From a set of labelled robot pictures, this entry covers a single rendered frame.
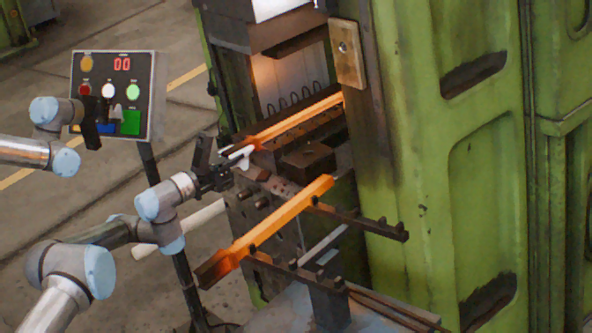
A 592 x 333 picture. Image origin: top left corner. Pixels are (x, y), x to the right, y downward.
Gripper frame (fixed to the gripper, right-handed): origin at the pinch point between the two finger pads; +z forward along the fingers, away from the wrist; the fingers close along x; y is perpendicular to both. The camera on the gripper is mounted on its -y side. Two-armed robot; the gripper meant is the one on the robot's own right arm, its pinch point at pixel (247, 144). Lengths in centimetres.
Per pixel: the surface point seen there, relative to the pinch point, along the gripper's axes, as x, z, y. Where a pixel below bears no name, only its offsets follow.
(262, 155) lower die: 2.4, 2.7, 3.8
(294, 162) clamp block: 15.8, 3.5, 2.0
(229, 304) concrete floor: -64, 13, 100
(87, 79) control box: -64, -15, -12
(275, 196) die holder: 13.8, -3.3, 9.9
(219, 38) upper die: -6.4, 2.7, -29.3
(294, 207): 39.9, -15.0, -3.4
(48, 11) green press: -528, 133, 86
